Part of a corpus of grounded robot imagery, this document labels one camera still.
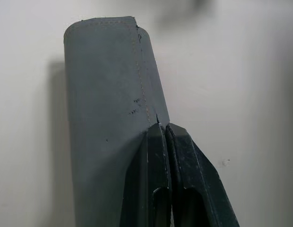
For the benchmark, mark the grey glasses case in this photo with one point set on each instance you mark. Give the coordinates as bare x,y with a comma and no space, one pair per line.
101,94

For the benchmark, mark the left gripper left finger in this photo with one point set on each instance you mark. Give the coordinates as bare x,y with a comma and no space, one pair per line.
156,177

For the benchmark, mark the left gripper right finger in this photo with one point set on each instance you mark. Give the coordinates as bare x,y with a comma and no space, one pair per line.
196,177

